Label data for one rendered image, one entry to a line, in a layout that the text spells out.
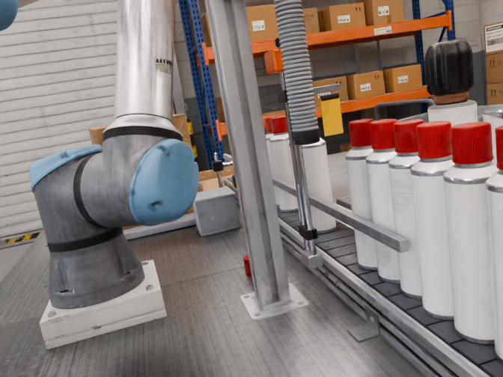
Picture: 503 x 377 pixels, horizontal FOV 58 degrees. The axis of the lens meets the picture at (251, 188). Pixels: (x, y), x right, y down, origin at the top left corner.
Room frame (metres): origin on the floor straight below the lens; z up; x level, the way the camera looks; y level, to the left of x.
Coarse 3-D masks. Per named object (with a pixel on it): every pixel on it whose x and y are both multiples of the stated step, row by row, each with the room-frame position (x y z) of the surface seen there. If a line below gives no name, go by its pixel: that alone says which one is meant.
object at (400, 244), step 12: (228, 156) 1.43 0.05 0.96; (276, 180) 0.92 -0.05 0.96; (288, 192) 0.84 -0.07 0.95; (312, 204) 0.72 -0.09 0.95; (324, 204) 0.67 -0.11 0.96; (336, 216) 0.63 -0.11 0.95; (348, 216) 0.59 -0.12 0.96; (360, 228) 0.56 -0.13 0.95; (372, 228) 0.52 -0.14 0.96; (384, 228) 0.52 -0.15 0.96; (384, 240) 0.50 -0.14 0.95; (396, 240) 0.47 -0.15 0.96; (408, 240) 0.47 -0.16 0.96
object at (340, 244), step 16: (288, 224) 0.87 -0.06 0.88; (336, 224) 0.81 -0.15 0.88; (320, 240) 0.74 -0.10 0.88; (336, 240) 0.73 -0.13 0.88; (352, 240) 0.72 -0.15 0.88; (336, 256) 0.66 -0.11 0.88; (352, 256) 0.65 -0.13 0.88; (352, 272) 0.60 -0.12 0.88; (368, 272) 0.58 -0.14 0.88; (384, 288) 0.53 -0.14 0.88; (400, 304) 0.48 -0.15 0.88; (416, 304) 0.47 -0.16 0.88; (416, 320) 0.45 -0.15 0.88; (432, 320) 0.44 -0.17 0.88; (448, 320) 0.43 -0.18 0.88; (448, 336) 0.40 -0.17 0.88; (464, 352) 0.37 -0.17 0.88; (480, 352) 0.37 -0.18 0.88; (480, 368) 0.36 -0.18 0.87; (496, 368) 0.35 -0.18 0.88
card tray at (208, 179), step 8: (224, 168) 1.84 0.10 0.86; (232, 168) 1.84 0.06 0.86; (200, 176) 1.82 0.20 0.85; (208, 176) 1.82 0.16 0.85; (216, 176) 1.83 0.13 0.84; (224, 176) 1.84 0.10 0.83; (200, 184) 1.54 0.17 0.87; (208, 184) 1.71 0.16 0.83; (216, 184) 1.68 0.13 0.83; (224, 184) 1.65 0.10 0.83
